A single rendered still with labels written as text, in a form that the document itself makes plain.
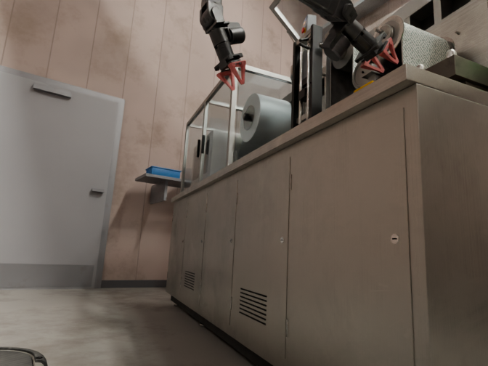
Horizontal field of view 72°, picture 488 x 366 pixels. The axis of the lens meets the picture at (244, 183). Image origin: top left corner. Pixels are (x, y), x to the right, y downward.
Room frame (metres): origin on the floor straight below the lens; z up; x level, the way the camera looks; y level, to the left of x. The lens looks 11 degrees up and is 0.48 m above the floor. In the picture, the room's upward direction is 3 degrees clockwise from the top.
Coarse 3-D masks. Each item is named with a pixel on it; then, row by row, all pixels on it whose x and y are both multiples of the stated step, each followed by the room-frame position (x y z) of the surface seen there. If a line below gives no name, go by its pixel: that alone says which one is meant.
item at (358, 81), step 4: (360, 64) 1.21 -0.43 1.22; (356, 68) 1.23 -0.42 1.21; (360, 68) 1.21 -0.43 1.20; (356, 72) 1.23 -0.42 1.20; (360, 72) 1.21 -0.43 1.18; (356, 76) 1.23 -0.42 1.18; (360, 76) 1.21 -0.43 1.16; (356, 80) 1.23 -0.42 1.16; (360, 80) 1.21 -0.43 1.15; (364, 80) 1.19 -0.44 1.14; (356, 84) 1.23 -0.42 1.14; (360, 84) 1.21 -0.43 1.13; (364, 84) 1.19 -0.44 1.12
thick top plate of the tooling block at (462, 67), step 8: (456, 56) 0.83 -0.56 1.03; (440, 64) 0.86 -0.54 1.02; (448, 64) 0.84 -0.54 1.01; (456, 64) 0.83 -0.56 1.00; (464, 64) 0.84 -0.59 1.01; (472, 64) 0.86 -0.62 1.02; (432, 72) 0.89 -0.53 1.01; (440, 72) 0.87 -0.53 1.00; (448, 72) 0.85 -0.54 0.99; (456, 72) 0.83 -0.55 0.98; (464, 72) 0.84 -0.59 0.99; (472, 72) 0.85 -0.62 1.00; (480, 72) 0.87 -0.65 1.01; (456, 80) 0.86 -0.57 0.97; (464, 80) 0.85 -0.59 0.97; (472, 80) 0.85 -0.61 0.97; (480, 80) 0.87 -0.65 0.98
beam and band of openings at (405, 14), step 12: (420, 0) 1.32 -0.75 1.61; (432, 0) 1.27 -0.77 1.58; (444, 0) 1.25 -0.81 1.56; (456, 0) 1.24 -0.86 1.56; (468, 0) 1.20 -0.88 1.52; (396, 12) 1.44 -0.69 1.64; (408, 12) 1.38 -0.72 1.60; (420, 12) 1.35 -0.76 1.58; (432, 12) 1.34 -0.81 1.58; (444, 12) 1.24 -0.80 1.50; (456, 12) 1.18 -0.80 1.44; (420, 24) 1.40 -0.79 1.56; (432, 24) 1.35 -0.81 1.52; (324, 72) 1.96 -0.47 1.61; (324, 84) 2.06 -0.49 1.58; (324, 96) 1.96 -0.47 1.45
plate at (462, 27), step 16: (480, 0) 1.09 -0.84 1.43; (464, 16) 1.14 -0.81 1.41; (480, 16) 1.09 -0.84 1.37; (432, 32) 1.27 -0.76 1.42; (448, 32) 1.21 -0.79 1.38; (464, 32) 1.15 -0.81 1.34; (480, 32) 1.10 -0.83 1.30; (464, 48) 1.15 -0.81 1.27; (480, 48) 1.10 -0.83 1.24; (480, 64) 1.11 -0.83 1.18
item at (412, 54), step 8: (408, 48) 1.03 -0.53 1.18; (416, 48) 1.05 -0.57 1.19; (424, 48) 1.06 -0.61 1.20; (408, 56) 1.03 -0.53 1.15; (416, 56) 1.05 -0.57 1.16; (424, 56) 1.06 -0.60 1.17; (432, 56) 1.08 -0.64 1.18; (440, 56) 1.10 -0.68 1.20; (416, 64) 1.05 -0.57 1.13; (424, 64) 1.06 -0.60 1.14; (432, 64) 1.08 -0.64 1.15
